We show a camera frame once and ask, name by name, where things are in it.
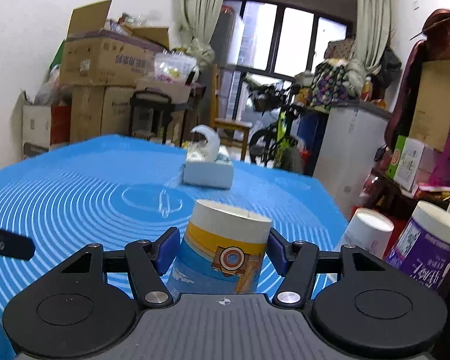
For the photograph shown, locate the paper cup blue yellow print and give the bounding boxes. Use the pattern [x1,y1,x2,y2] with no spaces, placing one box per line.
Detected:
[166,199,272,298]

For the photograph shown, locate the white paper cup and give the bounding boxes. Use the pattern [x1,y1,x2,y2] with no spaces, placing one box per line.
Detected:
[334,207,394,258]

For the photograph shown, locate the purple paper cup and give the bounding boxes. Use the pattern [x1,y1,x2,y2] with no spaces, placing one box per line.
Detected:
[385,201,450,290]

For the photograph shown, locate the blue silicone baking mat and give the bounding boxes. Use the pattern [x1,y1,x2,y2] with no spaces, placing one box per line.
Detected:
[0,135,347,359]

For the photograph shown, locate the green black bicycle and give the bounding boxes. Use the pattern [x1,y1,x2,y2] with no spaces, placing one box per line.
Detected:
[244,76,306,174]

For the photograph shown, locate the white red cardboard box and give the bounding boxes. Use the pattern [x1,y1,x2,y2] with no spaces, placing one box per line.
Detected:
[17,91,71,159]

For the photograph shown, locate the white chest freezer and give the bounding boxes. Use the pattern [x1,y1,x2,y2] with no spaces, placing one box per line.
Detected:
[313,102,391,219]

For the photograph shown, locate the green white product box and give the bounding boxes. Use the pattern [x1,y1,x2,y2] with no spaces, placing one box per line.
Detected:
[385,135,425,192]

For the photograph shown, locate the wooden chair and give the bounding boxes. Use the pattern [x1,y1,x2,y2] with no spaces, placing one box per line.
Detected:
[209,64,252,162]

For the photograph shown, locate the lower stacked cardboard box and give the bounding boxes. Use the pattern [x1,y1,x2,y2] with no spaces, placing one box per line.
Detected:
[70,86,135,143]

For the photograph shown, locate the floral patterned bag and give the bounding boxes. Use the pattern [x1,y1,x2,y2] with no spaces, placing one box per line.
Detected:
[310,58,356,110]

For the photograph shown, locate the clear plastic bag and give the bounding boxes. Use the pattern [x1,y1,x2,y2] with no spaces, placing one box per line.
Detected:
[154,52,197,84]

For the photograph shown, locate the large top cardboard box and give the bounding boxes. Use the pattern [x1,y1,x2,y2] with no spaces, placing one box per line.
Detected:
[60,0,170,86]

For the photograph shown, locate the tall brown cardboard box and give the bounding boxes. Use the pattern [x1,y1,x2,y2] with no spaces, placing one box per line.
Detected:
[409,60,450,151]

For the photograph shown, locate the beige curtain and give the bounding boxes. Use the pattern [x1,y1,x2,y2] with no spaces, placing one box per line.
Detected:
[173,0,224,71]

